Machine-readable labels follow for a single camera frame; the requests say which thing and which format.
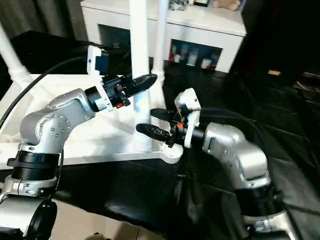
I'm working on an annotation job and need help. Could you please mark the white plastic table leg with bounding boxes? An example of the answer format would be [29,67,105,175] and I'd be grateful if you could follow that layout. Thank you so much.
[0,22,32,86]
[153,0,171,96]
[129,0,154,153]

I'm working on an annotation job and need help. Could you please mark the black work mat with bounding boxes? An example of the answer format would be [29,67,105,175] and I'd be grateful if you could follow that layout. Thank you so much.
[0,30,320,240]

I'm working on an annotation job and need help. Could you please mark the small grey object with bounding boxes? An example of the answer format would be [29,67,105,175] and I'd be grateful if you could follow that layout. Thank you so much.
[169,0,189,11]

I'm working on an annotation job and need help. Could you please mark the white cabinet with glass doors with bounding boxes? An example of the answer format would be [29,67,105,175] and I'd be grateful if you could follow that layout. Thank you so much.
[81,0,248,74]

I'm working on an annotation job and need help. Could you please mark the grey curtain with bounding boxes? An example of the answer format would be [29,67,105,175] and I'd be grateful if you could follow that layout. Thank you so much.
[0,0,87,47]

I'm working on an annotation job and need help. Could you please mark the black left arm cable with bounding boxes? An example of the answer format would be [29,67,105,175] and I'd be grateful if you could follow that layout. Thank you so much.
[0,56,92,132]

